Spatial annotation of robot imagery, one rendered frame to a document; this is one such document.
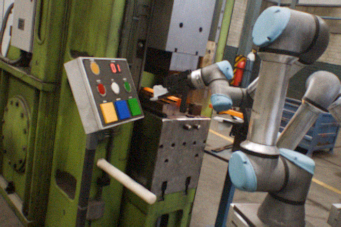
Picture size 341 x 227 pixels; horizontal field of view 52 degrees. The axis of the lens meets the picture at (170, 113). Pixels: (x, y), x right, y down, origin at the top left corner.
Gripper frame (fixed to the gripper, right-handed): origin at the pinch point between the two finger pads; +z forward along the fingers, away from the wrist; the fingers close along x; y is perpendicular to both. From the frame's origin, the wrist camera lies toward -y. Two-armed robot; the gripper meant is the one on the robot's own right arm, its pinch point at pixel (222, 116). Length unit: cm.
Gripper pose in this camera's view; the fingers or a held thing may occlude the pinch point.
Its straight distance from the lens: 173.8
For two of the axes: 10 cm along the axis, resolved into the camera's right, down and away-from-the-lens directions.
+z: -6.6, -2.7, 7.0
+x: 7.3, -0.1, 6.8
